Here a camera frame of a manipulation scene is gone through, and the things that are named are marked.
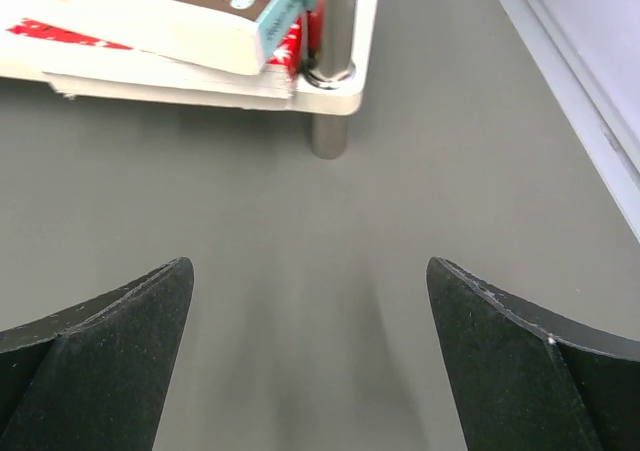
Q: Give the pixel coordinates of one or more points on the yellow brown paperback book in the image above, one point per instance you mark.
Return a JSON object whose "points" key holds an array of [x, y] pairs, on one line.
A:
{"points": [[236, 36]]}

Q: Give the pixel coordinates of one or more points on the white two-tier shelf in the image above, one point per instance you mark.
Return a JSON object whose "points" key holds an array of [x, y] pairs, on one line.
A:
{"points": [[331, 82]]}

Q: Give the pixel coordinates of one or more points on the red comic cover book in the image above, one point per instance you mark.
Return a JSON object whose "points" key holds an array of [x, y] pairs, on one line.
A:
{"points": [[31, 48]]}

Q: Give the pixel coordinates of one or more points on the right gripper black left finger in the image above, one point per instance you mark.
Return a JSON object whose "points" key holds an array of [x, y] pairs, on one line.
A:
{"points": [[95, 376]]}

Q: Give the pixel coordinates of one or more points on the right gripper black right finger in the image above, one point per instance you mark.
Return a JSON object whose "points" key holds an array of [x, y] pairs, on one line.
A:
{"points": [[526, 378]]}

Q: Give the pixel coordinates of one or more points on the red white book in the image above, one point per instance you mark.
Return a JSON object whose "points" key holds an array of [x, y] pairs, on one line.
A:
{"points": [[228, 96]]}

